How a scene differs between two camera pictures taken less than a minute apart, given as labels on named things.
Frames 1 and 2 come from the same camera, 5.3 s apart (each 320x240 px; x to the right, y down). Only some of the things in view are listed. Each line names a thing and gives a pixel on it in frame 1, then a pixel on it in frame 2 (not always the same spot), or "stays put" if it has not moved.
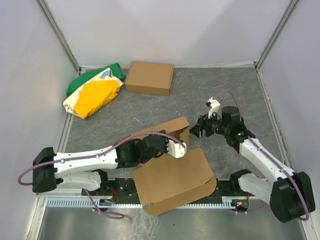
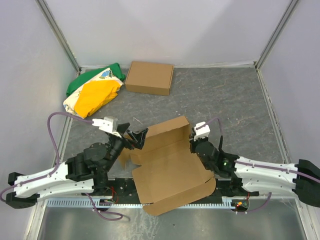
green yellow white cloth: x=92 y=91 stays put
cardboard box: x=165 y=183 stays put
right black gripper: x=203 y=125 to x=198 y=145
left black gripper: x=163 y=141 to x=125 y=137
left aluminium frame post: x=53 y=23 stays put
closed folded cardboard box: x=151 y=78 stays put
